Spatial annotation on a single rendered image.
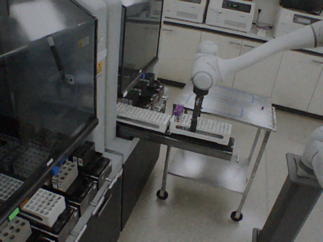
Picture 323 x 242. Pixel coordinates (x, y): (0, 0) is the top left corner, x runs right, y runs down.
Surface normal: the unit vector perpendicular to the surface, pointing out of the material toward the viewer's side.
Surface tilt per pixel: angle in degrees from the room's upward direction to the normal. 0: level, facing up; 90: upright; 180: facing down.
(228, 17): 90
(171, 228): 0
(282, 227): 90
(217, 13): 90
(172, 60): 90
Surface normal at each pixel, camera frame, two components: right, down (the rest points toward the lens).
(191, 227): 0.11, -0.86
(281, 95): -0.27, 0.46
